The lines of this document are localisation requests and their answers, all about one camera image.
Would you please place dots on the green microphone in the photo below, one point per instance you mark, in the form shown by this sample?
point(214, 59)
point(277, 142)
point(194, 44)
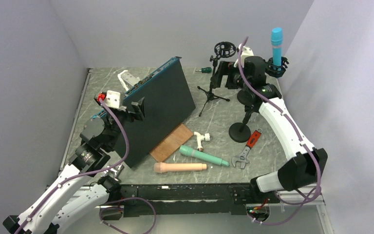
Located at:
point(188, 151)

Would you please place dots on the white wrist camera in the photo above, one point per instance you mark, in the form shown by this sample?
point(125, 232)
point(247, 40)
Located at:
point(246, 52)
point(112, 99)

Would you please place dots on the white plastic faucet fitting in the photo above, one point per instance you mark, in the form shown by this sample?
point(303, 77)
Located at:
point(200, 138)

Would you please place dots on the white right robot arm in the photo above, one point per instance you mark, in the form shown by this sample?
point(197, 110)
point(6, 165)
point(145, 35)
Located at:
point(305, 163)

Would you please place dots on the chrome faucet fitting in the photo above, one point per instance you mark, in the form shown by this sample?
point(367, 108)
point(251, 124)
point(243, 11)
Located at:
point(115, 172)

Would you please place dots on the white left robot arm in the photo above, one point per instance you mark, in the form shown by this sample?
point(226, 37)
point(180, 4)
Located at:
point(98, 138)

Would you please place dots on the black mounting base rail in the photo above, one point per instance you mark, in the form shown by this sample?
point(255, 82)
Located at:
point(184, 199)

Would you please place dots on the white metal bracket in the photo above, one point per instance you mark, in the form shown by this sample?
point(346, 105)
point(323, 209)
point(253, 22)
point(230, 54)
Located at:
point(127, 80)

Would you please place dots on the wooden board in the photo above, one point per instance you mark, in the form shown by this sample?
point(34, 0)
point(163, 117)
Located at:
point(171, 143)

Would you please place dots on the black round-base shock-mount stand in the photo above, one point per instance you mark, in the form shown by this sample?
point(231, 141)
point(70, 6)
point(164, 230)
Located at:
point(275, 68)

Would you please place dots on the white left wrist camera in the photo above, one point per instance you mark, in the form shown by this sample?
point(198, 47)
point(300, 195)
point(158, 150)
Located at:
point(112, 99)

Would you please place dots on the beige microphone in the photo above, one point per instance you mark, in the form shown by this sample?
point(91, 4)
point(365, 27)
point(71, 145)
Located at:
point(162, 167)

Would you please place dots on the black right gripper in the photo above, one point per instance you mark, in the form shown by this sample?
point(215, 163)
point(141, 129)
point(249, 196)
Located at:
point(226, 68)

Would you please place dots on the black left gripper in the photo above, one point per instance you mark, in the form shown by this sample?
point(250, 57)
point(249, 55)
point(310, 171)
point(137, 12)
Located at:
point(139, 114)

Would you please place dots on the green handled screwdriver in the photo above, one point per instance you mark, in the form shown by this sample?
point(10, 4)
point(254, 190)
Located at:
point(205, 70)

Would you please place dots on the blue microphone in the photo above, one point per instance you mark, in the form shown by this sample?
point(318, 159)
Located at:
point(276, 42)

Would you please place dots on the red handled adjustable wrench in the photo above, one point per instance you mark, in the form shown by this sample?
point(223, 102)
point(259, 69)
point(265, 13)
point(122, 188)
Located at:
point(242, 157)

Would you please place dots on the black tripod microphone stand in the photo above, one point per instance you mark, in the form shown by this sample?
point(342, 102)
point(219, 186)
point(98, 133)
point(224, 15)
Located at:
point(222, 50)

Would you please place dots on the dark blue-edged network switch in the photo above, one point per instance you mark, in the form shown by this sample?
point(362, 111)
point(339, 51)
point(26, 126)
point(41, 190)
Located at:
point(168, 102)

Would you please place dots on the black round-base microphone stand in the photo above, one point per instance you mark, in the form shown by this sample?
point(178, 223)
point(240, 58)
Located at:
point(239, 131)

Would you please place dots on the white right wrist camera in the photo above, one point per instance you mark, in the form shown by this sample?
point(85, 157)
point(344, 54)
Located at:
point(246, 52)

